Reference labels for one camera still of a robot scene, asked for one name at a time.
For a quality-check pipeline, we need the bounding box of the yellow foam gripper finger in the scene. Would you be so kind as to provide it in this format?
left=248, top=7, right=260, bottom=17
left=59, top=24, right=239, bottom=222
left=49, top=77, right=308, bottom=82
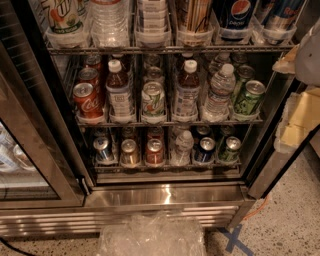
left=274, top=87, right=320, bottom=154

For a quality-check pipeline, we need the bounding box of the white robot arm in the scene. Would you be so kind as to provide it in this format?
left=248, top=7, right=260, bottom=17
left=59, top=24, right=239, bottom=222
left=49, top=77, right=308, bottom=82
left=272, top=19, right=320, bottom=154

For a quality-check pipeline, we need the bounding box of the front green soda can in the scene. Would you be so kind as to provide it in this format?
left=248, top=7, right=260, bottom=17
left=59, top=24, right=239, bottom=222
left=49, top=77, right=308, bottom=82
left=233, top=80, right=266, bottom=115

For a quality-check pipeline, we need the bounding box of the green soda can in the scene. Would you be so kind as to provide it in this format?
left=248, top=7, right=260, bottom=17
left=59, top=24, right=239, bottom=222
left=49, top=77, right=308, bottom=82
left=233, top=80, right=266, bottom=115
left=231, top=65, right=255, bottom=102

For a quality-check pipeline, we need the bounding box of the right open fridge door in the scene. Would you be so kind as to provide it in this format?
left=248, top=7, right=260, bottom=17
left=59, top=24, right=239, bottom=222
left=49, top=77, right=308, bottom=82
left=248, top=85, right=320, bottom=199

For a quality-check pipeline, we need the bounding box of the green can bottom shelf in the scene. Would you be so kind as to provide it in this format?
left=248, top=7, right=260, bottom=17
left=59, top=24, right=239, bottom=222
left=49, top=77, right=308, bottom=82
left=218, top=136, right=241, bottom=162

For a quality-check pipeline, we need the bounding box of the water bottle middle shelf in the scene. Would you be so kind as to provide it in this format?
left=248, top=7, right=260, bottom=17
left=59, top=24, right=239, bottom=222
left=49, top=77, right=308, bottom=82
left=203, top=64, right=236, bottom=122

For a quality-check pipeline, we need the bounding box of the red bull can top shelf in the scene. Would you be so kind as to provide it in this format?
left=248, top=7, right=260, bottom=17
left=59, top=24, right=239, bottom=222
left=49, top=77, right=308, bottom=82
left=264, top=0, right=305, bottom=31

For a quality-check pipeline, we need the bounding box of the dark blue can bottom shelf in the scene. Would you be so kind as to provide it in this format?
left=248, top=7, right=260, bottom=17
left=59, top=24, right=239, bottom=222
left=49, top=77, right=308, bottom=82
left=194, top=137, right=215, bottom=163

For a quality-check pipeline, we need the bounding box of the water bottle bottom shelf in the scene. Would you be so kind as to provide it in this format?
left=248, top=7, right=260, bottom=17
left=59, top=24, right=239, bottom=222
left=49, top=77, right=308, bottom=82
left=171, top=130, right=194, bottom=166

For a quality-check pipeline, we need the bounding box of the brown striped can top shelf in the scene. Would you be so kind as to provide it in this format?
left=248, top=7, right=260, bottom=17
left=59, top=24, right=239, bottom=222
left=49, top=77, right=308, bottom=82
left=176, top=0, right=212, bottom=33

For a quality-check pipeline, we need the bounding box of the diet 7up can middle shelf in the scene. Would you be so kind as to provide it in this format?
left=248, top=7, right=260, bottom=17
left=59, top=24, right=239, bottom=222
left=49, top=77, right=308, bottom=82
left=141, top=81, right=165, bottom=117

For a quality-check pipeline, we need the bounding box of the red can bottom shelf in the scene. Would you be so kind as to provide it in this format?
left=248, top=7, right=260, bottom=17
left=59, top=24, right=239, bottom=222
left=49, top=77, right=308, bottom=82
left=146, top=139, right=164, bottom=165

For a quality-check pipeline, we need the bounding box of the white labelled bottle top shelf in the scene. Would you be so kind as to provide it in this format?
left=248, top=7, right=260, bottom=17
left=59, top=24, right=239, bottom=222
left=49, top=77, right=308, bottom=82
left=137, top=0, right=168, bottom=33

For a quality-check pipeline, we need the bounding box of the gold can bottom shelf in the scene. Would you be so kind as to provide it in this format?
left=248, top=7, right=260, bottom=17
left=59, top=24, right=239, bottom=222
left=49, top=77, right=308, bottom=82
left=121, top=139, right=139, bottom=165

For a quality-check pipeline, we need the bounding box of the stainless steel display fridge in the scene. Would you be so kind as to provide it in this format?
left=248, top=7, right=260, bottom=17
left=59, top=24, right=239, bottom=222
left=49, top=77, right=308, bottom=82
left=0, top=0, right=320, bottom=238

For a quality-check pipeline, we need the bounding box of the blue can bottom left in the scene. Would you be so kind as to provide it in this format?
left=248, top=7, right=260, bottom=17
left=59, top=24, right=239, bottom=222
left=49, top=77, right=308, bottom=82
left=93, top=137, right=114, bottom=161

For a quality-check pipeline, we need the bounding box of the front red coca-cola can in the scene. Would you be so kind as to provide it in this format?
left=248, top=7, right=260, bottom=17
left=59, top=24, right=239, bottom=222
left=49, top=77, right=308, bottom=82
left=73, top=83, right=103, bottom=119

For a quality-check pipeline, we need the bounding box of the red coca-cola can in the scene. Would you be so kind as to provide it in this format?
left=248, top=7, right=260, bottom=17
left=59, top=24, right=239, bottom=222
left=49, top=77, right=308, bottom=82
left=73, top=83, right=103, bottom=119
left=78, top=67, right=99, bottom=91

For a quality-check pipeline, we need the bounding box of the clear water bottle top shelf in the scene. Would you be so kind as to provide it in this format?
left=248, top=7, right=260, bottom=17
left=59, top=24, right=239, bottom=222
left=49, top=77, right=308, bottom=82
left=90, top=0, right=129, bottom=48

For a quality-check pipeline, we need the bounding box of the left glass fridge door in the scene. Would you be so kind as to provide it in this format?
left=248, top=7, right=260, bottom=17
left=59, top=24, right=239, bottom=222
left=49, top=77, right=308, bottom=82
left=0, top=39, right=85, bottom=210

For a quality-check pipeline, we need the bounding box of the right iced tea bottle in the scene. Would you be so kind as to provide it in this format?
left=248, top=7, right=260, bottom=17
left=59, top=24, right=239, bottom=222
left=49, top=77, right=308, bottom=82
left=173, top=60, right=200, bottom=117

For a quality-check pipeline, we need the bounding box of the iced tea bottle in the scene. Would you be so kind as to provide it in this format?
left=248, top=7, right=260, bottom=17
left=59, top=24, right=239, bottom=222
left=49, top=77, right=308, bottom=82
left=173, top=60, right=200, bottom=117
left=106, top=59, right=134, bottom=117

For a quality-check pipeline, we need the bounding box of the blue tape cross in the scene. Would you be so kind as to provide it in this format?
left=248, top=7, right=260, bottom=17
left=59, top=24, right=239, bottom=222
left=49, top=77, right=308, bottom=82
left=218, top=224, right=254, bottom=256

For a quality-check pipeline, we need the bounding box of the left iced tea bottle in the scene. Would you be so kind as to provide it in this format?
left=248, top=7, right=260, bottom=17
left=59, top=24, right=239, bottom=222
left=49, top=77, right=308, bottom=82
left=106, top=59, right=134, bottom=117

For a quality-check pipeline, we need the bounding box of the clear plastic bag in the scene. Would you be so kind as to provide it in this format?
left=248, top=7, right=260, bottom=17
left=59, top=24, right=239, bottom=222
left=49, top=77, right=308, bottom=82
left=96, top=213, right=207, bottom=256

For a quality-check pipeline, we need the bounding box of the top wire shelf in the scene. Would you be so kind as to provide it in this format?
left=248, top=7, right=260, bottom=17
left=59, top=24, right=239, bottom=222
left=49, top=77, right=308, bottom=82
left=47, top=42, right=295, bottom=55

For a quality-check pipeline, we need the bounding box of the wire shelf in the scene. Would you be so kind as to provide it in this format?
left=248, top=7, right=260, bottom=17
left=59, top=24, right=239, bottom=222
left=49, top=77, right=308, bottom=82
left=78, top=116, right=263, bottom=128
left=47, top=42, right=295, bottom=55

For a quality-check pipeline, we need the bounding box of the orange cable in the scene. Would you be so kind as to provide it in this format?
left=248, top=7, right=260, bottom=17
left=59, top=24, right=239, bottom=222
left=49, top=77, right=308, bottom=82
left=242, top=194, right=270, bottom=222

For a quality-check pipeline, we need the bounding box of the middle wire shelf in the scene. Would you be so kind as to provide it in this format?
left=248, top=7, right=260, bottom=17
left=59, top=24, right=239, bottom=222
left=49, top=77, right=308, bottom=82
left=78, top=116, right=263, bottom=128

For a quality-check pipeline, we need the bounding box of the black cable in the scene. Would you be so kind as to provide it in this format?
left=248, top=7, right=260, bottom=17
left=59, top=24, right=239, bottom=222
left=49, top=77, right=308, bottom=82
left=0, top=237, right=34, bottom=256

